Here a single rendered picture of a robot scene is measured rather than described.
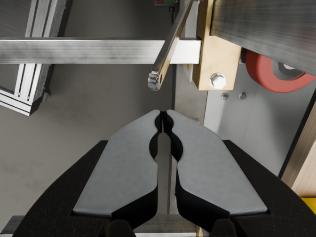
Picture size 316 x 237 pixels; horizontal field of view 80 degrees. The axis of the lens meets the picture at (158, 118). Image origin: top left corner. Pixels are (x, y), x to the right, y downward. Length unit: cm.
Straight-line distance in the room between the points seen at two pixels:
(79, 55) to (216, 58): 18
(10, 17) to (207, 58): 95
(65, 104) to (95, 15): 57
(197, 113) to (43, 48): 35
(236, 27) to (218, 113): 43
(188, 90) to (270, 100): 21
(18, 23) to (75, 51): 81
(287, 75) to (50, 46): 29
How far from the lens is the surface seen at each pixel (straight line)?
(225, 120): 61
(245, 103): 61
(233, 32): 19
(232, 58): 27
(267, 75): 26
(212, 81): 27
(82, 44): 28
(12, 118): 160
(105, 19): 115
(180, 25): 17
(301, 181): 40
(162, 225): 33
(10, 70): 117
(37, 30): 103
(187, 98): 46
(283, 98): 51
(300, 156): 38
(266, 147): 57
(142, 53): 26
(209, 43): 26
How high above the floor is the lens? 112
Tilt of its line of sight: 61 degrees down
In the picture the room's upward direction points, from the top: 179 degrees clockwise
